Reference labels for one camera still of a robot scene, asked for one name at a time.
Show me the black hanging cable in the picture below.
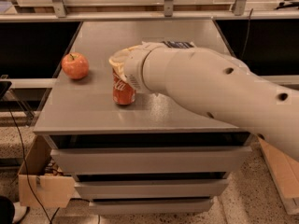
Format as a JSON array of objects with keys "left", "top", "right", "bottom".
[{"left": 239, "top": 7, "right": 254, "bottom": 63}]

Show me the black floor cable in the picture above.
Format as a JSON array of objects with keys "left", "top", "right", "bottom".
[{"left": 6, "top": 105, "right": 60, "bottom": 224}]

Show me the red coke can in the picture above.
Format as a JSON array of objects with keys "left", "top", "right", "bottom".
[{"left": 113, "top": 72, "right": 135, "bottom": 105}]

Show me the blue chip bag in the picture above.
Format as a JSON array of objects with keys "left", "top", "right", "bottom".
[{"left": 163, "top": 41, "right": 194, "bottom": 49}]

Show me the white shoe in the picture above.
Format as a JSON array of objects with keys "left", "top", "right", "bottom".
[{"left": 12, "top": 202, "right": 27, "bottom": 224}]

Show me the cardboard box right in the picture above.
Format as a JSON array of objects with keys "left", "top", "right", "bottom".
[{"left": 259, "top": 138, "right": 299, "bottom": 215}]

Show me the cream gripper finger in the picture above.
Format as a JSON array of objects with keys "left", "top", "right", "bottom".
[{"left": 108, "top": 46, "right": 137, "bottom": 82}]

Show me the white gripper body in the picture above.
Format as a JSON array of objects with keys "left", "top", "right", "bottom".
[{"left": 124, "top": 42, "right": 164, "bottom": 93}]

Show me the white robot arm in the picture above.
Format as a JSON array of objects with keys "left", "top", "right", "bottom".
[{"left": 109, "top": 43, "right": 299, "bottom": 161}]

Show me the cardboard box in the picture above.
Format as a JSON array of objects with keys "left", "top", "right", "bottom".
[
  {"left": 259, "top": 138, "right": 299, "bottom": 215},
  {"left": 18, "top": 136, "right": 75, "bottom": 208}
]

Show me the metal shelf frame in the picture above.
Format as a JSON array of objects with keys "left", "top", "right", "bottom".
[{"left": 1, "top": 0, "right": 299, "bottom": 22}]

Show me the cardboard box left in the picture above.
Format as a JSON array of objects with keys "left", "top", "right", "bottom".
[{"left": 18, "top": 136, "right": 75, "bottom": 208}]

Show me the grey drawer cabinet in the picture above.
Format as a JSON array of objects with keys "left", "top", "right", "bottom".
[{"left": 34, "top": 21, "right": 251, "bottom": 215}]

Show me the red apple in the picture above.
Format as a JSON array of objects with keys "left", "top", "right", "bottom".
[{"left": 62, "top": 52, "right": 89, "bottom": 79}]

